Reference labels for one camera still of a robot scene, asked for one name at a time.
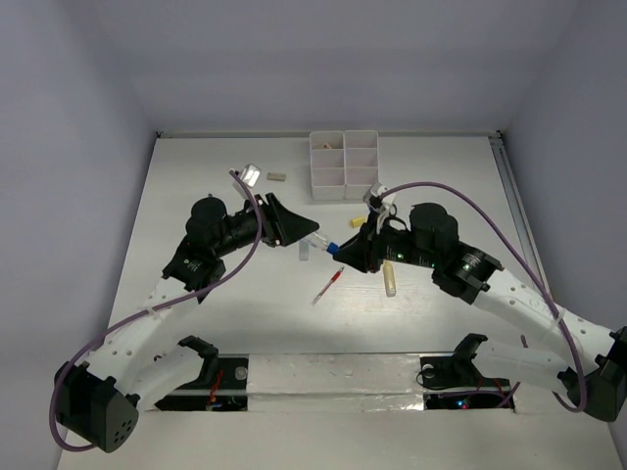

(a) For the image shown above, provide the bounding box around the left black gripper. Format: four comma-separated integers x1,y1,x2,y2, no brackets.
213,193,317,258

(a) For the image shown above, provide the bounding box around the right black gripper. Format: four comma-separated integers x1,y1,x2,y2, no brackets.
332,211,439,273

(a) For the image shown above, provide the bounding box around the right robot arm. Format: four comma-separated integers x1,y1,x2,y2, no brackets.
333,203,626,422

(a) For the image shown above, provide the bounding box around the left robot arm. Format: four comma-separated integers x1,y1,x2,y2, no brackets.
49,193,319,453

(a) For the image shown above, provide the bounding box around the yellow highlighter cap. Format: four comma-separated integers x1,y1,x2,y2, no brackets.
349,216,366,228

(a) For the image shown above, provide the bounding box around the grey beige eraser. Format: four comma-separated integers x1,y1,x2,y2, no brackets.
266,172,287,182

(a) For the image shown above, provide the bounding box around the left white compartment organizer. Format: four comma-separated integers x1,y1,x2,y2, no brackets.
309,130,345,203

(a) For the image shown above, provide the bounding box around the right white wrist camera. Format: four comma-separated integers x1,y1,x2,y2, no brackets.
363,183,397,233

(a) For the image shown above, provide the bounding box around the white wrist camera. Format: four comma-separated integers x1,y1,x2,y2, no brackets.
229,164,262,189
363,183,397,233

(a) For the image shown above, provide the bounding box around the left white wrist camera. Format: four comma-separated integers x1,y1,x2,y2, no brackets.
229,164,262,189

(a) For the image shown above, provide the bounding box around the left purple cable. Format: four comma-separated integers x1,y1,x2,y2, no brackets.
48,170,264,450

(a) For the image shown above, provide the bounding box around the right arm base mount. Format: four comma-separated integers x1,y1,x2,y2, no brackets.
415,333,515,411

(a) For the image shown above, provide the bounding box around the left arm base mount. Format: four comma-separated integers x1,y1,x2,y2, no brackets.
155,336,249,412

